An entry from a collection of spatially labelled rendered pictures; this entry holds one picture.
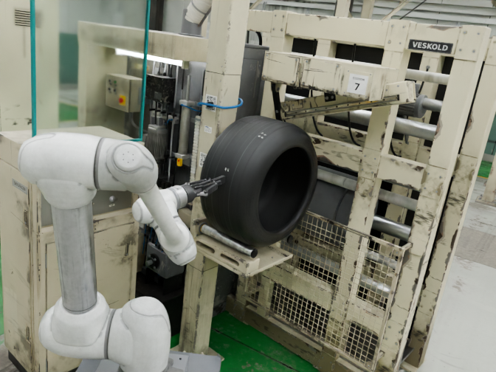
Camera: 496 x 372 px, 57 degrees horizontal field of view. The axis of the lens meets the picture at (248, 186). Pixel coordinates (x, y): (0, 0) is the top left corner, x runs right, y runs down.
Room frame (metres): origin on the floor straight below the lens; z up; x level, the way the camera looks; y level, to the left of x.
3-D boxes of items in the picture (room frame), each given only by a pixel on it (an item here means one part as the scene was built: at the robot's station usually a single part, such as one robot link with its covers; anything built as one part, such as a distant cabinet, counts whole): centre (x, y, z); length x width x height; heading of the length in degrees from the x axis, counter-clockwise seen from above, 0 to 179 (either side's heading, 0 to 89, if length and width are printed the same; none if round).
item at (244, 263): (2.03, 0.07, 0.83); 0.36 x 0.09 x 0.06; 51
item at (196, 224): (2.25, 0.12, 0.90); 0.40 x 0.03 x 0.10; 141
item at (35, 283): (2.16, 0.87, 0.63); 0.56 x 0.41 x 1.27; 141
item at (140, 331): (1.25, 0.27, 0.90); 0.18 x 0.16 x 0.22; 94
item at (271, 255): (2.14, -0.02, 0.80); 0.37 x 0.36 x 0.02; 141
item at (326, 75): (2.30, -0.31, 1.71); 0.61 x 0.25 x 0.15; 51
